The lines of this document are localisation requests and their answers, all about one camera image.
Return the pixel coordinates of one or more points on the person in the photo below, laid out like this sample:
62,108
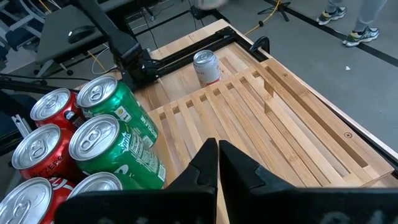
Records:
362,34

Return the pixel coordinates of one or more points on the red Coca-Cola original can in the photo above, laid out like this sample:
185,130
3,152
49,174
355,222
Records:
25,202

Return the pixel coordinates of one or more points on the grey desk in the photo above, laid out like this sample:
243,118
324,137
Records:
56,40

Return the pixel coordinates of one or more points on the silver Diet Coke can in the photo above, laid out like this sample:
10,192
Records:
206,67

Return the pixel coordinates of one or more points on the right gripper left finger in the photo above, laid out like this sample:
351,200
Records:
140,208

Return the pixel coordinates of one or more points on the black tripod stand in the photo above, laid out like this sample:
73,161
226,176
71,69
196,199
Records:
276,6

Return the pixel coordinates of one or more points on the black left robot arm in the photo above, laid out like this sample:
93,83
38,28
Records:
124,46

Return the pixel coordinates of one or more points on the black computer mouse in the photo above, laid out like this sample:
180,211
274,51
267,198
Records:
81,32

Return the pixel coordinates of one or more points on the red Coke Zero can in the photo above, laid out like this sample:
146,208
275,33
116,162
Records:
53,105
40,149

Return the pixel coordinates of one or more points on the slatted wooden shelf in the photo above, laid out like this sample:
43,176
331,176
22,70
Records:
280,124

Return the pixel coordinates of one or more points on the black aluminium table frame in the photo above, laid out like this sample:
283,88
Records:
199,53

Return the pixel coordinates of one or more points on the grey office chair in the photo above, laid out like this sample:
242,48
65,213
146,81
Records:
18,28

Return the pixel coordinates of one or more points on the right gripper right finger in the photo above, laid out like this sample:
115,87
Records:
295,208

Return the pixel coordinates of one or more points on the black desk bar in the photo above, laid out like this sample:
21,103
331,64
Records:
31,84

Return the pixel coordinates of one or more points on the black table clamp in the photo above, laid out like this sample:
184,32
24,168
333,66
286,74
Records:
261,43

